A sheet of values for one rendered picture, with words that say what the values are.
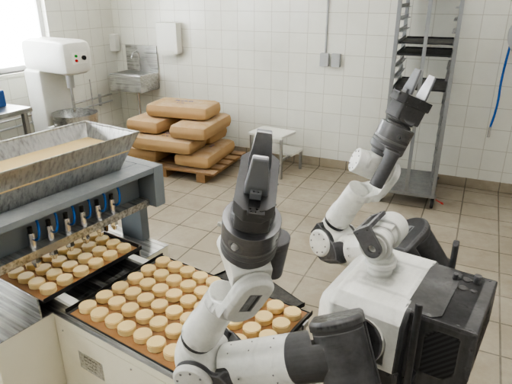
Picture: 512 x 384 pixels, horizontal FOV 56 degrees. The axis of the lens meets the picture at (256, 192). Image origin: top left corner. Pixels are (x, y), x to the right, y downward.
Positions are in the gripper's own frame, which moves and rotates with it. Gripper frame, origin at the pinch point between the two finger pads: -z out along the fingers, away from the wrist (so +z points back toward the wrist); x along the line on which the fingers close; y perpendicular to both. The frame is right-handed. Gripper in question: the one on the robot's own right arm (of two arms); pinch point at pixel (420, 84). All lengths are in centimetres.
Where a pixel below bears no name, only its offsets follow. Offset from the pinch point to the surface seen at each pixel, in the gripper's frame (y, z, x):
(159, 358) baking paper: 0, 87, 38
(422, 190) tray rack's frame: 186, 73, -262
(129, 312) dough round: 20, 89, 41
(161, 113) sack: 381, 122, -83
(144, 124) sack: 381, 138, -70
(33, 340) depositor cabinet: 35, 114, 60
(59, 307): 38, 103, 54
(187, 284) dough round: 26, 82, 23
